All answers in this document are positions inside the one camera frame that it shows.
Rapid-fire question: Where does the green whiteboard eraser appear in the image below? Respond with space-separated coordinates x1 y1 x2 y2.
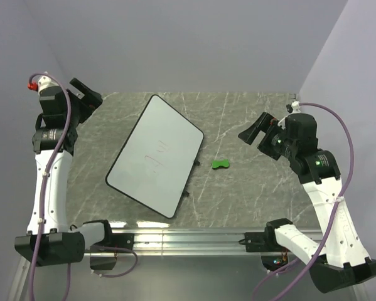
212 159 230 169

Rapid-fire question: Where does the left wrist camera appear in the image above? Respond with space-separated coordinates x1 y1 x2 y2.
27 73 58 94

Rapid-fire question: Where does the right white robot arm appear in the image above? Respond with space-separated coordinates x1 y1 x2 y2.
238 112 376 293

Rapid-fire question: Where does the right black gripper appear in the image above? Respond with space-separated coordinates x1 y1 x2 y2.
237 112 296 161

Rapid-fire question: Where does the aluminium mounting rail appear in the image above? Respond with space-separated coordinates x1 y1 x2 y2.
90 228 323 255

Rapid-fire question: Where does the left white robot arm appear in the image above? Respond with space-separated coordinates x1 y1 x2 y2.
14 73 133 267

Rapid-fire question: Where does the white whiteboard black frame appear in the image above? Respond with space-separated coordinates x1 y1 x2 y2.
105 95 205 218

